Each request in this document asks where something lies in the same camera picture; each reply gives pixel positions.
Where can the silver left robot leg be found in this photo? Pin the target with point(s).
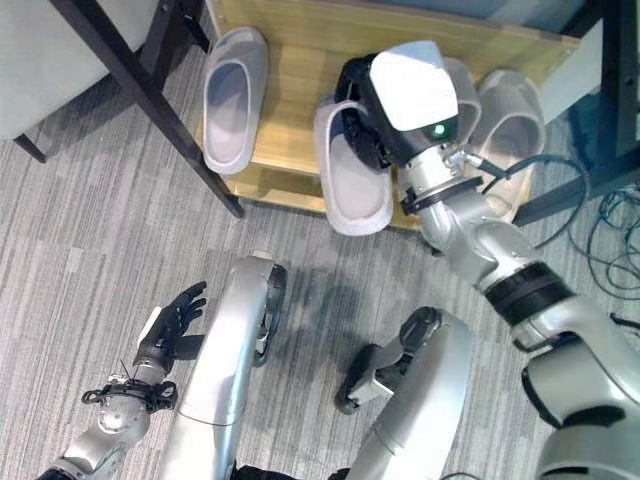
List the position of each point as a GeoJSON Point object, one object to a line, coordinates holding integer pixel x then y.
{"type": "Point", "coordinates": [220, 360]}

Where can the white slipper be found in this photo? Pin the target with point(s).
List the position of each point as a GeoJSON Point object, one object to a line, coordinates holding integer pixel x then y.
{"type": "Point", "coordinates": [232, 100]}
{"type": "Point", "coordinates": [350, 185]}
{"type": "Point", "coordinates": [510, 120]}
{"type": "Point", "coordinates": [465, 95]}

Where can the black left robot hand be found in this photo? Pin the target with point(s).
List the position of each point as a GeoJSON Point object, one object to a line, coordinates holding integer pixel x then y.
{"type": "Point", "coordinates": [170, 325]}

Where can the black right robot foot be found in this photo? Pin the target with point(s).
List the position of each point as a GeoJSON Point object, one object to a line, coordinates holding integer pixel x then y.
{"type": "Point", "coordinates": [362, 380]}

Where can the wooden shoe rack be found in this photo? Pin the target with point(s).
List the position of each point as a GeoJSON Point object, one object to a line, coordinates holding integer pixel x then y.
{"type": "Point", "coordinates": [310, 75]}

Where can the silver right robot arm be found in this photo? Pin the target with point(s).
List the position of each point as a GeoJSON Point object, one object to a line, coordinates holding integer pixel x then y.
{"type": "Point", "coordinates": [525, 310]}

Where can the black metal stand frame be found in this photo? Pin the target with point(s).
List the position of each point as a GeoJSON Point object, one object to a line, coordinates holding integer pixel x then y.
{"type": "Point", "coordinates": [600, 125]}

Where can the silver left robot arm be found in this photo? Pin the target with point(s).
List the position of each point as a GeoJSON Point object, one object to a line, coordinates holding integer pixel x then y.
{"type": "Point", "coordinates": [110, 425]}

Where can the silver robot leg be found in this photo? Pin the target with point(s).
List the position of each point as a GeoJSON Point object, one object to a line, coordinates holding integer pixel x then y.
{"type": "Point", "coordinates": [220, 360]}
{"type": "Point", "coordinates": [415, 400]}

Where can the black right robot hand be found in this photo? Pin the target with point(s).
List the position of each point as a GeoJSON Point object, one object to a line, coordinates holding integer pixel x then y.
{"type": "Point", "coordinates": [400, 95]}

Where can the silver right robot leg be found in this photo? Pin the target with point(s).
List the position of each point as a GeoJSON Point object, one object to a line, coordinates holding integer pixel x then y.
{"type": "Point", "coordinates": [415, 400]}

